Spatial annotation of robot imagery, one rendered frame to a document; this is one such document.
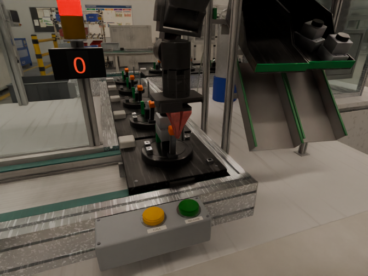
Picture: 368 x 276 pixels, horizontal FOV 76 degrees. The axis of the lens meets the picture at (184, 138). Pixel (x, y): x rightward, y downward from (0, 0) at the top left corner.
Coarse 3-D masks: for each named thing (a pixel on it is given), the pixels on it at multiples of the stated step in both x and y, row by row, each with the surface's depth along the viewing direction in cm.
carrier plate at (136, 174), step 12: (192, 144) 70; (132, 156) 64; (204, 156) 64; (132, 168) 58; (144, 168) 58; (156, 168) 58; (168, 168) 58; (180, 168) 58; (192, 168) 58; (204, 168) 58; (216, 168) 58; (132, 180) 54; (144, 180) 54; (156, 180) 54; (168, 180) 54; (132, 192) 52
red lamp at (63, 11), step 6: (60, 0) 52; (66, 0) 52; (72, 0) 52; (78, 0) 53; (60, 6) 52; (66, 6) 52; (72, 6) 53; (78, 6) 54; (60, 12) 53; (66, 12) 53; (72, 12) 53; (78, 12) 54
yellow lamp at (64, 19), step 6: (60, 18) 54; (66, 18) 53; (72, 18) 53; (78, 18) 54; (66, 24) 54; (72, 24) 54; (78, 24) 55; (66, 30) 54; (72, 30) 54; (78, 30) 55; (84, 30) 57; (66, 36) 55; (72, 36) 55; (78, 36) 55; (84, 36) 57
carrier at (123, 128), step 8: (120, 112) 91; (144, 112) 89; (120, 120) 88; (128, 120) 88; (136, 120) 82; (144, 120) 83; (152, 120) 80; (120, 128) 82; (128, 128) 82; (136, 128) 81; (144, 128) 80; (152, 128) 80; (136, 136) 75; (144, 136) 75; (152, 136) 76
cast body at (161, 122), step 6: (156, 114) 60; (162, 114) 59; (156, 120) 61; (162, 120) 58; (168, 120) 59; (156, 126) 63; (162, 126) 59; (156, 132) 64; (162, 132) 58; (168, 132) 59; (162, 138) 59; (168, 138) 59
